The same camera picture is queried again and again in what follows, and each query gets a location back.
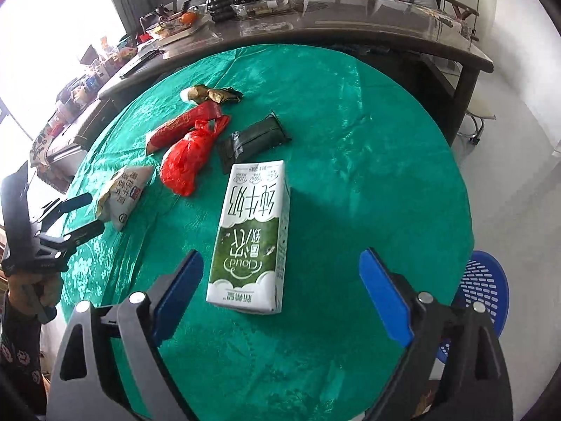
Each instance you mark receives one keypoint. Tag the red plastic bag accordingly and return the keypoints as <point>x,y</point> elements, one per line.
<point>184,162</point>

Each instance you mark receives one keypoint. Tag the long red wrapper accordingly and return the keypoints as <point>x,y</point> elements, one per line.
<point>179,127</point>

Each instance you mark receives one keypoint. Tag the gold brown wrapper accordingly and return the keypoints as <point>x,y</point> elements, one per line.
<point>214,94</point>

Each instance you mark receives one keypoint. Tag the beige tray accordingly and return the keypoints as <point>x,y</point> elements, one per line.
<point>179,30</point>

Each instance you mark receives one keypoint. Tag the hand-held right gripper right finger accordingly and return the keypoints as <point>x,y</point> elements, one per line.
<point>385,298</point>

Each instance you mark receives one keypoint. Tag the blue plastic basket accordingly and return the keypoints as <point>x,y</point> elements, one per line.
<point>486,280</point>

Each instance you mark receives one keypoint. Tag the clutter of bottles and toys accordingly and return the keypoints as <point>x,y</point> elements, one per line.
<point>96,74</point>

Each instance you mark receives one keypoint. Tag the floral sofa throw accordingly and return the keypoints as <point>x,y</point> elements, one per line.
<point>458,24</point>

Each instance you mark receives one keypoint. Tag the dark wooden coffee table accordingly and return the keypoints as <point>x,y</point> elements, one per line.
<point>350,26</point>

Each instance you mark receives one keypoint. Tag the glass fruit bowl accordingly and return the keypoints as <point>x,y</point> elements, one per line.
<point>263,2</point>

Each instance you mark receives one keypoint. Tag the dark green foil packet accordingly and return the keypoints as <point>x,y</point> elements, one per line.
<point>254,140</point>

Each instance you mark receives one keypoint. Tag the patterned fringed cloth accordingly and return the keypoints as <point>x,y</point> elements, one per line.
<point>46,153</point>

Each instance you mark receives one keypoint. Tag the green tablecloth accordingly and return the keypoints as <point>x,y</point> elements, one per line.
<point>350,184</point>

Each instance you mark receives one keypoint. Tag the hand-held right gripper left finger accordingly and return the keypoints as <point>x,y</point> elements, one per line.
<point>175,298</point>

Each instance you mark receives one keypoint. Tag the white green milk carton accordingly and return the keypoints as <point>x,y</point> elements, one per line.
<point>250,237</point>

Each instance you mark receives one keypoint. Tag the beige snack wrapper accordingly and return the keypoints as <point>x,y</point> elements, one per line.
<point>122,193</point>

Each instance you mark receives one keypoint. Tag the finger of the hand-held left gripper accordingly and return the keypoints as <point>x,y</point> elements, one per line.
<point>72,203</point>
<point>83,232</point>

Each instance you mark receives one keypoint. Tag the cream rolling stool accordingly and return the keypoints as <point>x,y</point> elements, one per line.
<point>475,114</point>

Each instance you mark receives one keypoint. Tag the person's left hand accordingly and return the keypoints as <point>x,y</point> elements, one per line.
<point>30,294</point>

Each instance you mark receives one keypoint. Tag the orange fruit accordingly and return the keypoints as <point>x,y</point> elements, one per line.
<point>187,17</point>

